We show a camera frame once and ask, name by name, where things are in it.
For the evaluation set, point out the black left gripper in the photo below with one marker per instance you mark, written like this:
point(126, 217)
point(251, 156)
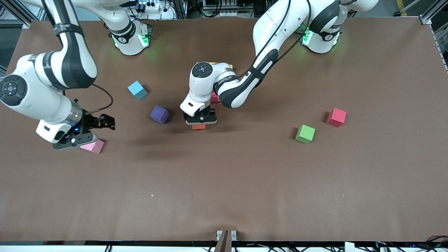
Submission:
point(208, 112)

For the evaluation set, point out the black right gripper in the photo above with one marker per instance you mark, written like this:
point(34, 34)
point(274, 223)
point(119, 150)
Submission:
point(90, 121)

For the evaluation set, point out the red foam block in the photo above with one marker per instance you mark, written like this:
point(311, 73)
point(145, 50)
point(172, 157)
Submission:
point(336, 117)
point(215, 98)

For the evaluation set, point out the orange foam block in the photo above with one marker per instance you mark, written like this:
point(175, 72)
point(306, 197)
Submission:
point(198, 127)

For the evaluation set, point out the pink foam block with dent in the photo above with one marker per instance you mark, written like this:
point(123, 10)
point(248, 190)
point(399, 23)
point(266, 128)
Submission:
point(95, 147)

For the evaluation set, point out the purple foam block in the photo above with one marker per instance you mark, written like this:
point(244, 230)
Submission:
point(159, 114)

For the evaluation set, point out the green foam block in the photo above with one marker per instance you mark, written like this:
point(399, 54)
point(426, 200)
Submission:
point(305, 134)

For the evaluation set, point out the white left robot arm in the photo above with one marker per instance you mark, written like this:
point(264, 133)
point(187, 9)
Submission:
point(199, 87)

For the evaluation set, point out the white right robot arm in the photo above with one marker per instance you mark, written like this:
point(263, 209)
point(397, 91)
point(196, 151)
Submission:
point(35, 98)

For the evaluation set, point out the light blue foam block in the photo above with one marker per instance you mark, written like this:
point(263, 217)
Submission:
point(136, 89)

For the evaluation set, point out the white power strip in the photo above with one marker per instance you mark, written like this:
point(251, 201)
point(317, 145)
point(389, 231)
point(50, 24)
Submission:
point(148, 6)
point(224, 14)

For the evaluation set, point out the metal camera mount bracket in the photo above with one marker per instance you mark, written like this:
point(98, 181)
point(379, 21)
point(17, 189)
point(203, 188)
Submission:
point(225, 236)

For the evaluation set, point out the aluminium frame post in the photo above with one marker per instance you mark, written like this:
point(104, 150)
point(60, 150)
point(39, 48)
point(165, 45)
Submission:
point(434, 10)
point(14, 14)

